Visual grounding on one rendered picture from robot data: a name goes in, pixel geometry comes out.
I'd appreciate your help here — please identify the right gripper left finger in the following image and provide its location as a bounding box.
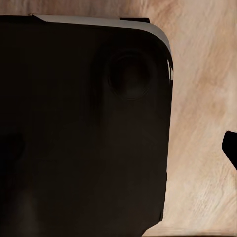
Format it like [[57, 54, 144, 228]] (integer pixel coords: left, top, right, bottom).
[[0, 131, 25, 189]]

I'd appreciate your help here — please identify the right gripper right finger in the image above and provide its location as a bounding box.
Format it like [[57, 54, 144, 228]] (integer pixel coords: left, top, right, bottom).
[[222, 131, 237, 170]]

